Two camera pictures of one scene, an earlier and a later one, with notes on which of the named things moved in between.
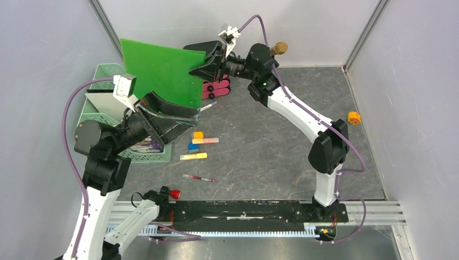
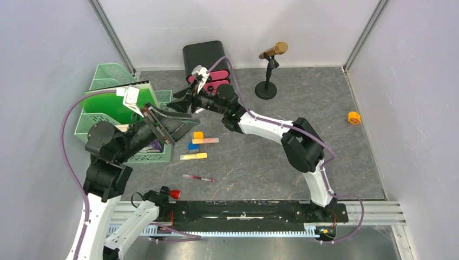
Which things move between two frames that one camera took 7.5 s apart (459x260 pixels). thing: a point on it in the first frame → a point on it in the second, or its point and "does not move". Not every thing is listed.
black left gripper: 164,128 does not move
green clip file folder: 158,67 → 110,105
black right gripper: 208,71 → 182,104
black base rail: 253,213 does not move
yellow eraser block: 198,134 does not move
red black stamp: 174,194 does not move
